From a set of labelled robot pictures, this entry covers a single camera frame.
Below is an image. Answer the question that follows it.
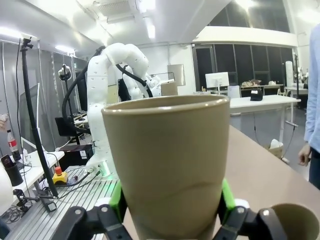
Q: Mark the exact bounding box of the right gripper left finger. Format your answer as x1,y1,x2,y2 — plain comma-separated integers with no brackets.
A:
57,179,133,240

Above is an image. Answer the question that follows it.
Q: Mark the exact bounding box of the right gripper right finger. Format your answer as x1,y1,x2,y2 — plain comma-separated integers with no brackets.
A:
216,178,288,240

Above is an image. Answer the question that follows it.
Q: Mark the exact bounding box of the tan plastic cup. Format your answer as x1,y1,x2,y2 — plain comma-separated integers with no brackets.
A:
101,94,231,240
270,203,318,240

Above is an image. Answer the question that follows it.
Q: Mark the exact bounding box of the person's left hand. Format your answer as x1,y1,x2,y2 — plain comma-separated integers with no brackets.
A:
298,144,313,167

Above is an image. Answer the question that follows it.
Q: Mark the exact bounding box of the bystander hand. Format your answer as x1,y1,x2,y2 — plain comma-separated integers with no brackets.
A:
0,113,10,131

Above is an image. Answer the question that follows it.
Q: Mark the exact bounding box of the black power adapter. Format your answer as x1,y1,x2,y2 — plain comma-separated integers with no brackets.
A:
39,196,58,213

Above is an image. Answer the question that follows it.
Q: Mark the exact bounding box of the yellow red emergency stop button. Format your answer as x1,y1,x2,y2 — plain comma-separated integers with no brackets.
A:
51,166,68,186

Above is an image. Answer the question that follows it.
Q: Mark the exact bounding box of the black computer tower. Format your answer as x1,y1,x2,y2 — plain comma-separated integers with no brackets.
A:
59,144,94,167

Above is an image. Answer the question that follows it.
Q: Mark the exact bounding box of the white desk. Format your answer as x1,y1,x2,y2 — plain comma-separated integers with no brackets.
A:
21,149,66,191

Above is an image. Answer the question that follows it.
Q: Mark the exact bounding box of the black office chair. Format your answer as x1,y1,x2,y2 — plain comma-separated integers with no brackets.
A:
54,116,89,146

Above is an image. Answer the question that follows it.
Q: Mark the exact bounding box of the black cylindrical holder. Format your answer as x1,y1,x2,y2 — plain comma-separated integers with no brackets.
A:
3,162,24,187

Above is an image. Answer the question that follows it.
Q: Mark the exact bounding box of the cola bottle red label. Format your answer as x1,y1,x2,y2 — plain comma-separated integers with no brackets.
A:
6,129,19,161

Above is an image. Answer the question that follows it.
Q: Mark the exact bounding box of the white table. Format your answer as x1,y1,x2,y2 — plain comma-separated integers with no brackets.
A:
228,94,302,151

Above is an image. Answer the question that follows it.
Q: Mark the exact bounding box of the black cap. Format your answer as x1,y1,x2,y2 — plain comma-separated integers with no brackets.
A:
249,89,264,102

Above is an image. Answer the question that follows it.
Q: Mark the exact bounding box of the person in light blue shirt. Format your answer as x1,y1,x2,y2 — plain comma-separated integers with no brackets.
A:
304,24,320,191

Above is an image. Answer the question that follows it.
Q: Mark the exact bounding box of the white monitor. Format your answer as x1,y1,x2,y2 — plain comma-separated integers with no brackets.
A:
205,71,230,95

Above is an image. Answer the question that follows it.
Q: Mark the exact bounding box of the black stand with white lamp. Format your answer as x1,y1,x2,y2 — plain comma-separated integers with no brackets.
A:
57,64,74,121

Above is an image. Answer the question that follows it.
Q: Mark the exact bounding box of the white roll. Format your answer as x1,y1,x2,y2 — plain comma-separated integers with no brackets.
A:
285,60,294,88

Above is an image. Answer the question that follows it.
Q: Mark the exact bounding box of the grey board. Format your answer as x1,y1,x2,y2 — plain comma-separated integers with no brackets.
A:
166,64,186,87

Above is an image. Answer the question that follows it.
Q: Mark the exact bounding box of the aluminium slotted base plate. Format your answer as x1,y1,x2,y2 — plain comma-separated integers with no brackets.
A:
0,166,123,240

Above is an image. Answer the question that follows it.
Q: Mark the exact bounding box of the black camera pole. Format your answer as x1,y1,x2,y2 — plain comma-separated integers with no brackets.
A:
19,38,60,201

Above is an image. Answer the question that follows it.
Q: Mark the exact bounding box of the small white camera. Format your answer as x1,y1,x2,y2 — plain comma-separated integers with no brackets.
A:
20,32,39,41

